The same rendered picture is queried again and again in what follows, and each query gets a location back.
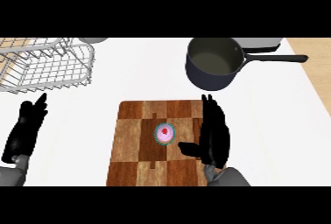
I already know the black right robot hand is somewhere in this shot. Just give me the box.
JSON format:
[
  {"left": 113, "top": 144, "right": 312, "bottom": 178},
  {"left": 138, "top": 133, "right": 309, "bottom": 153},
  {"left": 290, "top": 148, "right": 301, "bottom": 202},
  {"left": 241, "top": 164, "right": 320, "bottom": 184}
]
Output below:
[{"left": 178, "top": 94, "right": 233, "bottom": 170}]

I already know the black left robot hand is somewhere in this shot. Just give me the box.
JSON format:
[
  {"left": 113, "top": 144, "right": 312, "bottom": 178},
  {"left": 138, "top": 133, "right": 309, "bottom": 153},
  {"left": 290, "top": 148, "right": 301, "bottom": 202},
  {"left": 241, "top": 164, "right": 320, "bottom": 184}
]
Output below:
[{"left": 0, "top": 93, "right": 49, "bottom": 165}]

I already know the checkered wooden cutting board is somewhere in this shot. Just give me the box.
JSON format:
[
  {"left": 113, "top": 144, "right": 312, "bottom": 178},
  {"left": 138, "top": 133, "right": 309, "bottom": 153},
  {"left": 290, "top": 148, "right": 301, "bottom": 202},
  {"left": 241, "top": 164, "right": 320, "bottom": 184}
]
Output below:
[{"left": 105, "top": 100, "right": 225, "bottom": 187}]

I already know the dark blue pot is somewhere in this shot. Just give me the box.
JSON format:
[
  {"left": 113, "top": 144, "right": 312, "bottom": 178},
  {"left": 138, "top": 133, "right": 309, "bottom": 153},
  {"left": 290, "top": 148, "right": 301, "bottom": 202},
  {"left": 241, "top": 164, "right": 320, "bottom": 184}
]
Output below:
[{"left": 185, "top": 37, "right": 309, "bottom": 92}]

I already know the pale grey appliance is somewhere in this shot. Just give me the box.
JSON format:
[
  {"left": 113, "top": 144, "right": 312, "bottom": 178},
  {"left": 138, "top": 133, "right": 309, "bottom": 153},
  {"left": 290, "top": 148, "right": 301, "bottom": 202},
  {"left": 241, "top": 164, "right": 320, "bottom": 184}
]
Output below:
[{"left": 231, "top": 37, "right": 286, "bottom": 53}]

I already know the pale grey round object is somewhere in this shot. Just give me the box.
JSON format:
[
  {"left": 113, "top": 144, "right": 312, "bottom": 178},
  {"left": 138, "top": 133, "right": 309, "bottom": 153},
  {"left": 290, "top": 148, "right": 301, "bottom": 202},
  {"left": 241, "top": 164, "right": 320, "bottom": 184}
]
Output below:
[{"left": 77, "top": 37, "right": 110, "bottom": 45}]

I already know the white wire dish rack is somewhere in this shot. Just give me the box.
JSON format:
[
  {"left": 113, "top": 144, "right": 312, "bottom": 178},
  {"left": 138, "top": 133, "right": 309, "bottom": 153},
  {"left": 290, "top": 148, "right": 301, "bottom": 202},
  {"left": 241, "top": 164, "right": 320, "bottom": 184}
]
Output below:
[{"left": 0, "top": 37, "right": 98, "bottom": 95}]

